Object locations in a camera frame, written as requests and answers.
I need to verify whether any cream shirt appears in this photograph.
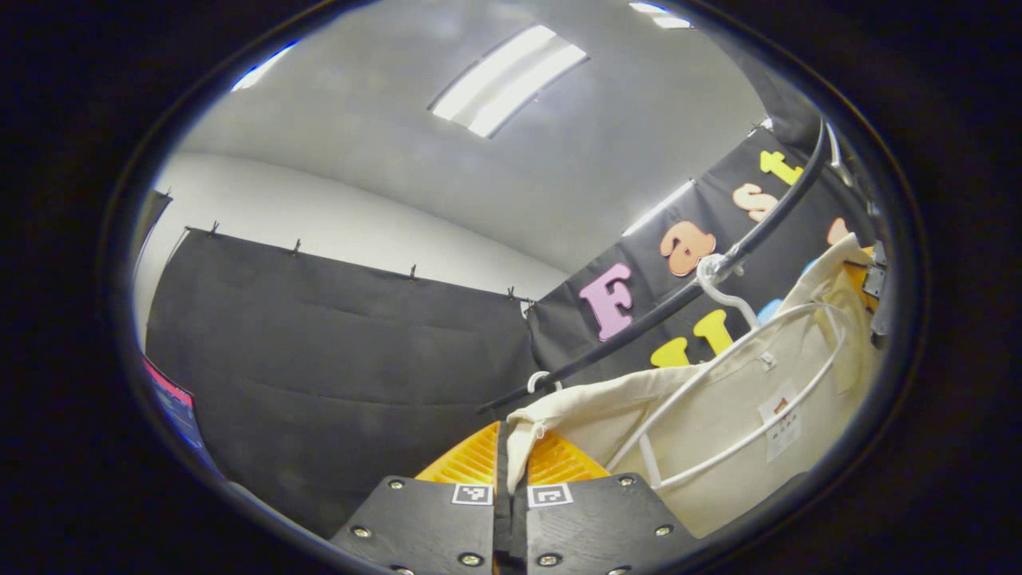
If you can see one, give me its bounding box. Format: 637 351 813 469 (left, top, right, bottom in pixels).
505 233 879 540

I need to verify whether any black clothes rack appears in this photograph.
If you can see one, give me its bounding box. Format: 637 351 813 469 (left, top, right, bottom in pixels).
477 118 831 416

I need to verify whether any black backdrop cloth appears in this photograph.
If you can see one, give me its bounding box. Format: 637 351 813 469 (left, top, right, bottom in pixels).
132 72 879 536

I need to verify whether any large ceiling light panel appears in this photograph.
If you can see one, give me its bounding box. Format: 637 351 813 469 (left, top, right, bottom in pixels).
429 24 589 139

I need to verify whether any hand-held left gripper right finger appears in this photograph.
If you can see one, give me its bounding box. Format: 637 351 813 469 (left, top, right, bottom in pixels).
511 431 703 575

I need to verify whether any red and blue poster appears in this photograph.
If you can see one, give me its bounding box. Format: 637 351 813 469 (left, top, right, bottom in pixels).
142 357 207 452

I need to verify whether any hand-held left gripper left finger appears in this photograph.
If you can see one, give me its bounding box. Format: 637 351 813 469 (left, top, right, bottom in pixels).
329 421 501 575

